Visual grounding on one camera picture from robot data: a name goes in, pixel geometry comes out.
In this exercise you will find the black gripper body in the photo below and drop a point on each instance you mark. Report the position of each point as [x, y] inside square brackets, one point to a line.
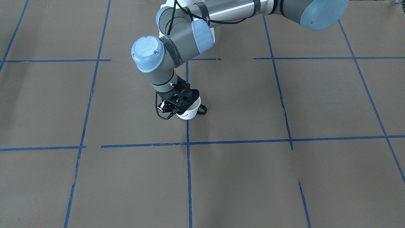
[165, 107]

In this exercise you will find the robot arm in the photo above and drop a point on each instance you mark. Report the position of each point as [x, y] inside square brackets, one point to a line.
[158, 57]

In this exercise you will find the white pedestal base plate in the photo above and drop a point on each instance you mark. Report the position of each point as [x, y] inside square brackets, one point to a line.
[187, 32]

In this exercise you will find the white smiley mug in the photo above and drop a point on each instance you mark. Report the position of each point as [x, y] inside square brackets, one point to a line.
[196, 109]

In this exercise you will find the brown paper table cover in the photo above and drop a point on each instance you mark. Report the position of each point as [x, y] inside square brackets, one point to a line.
[304, 129]

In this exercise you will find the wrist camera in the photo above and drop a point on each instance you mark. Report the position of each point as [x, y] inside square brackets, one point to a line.
[165, 107]

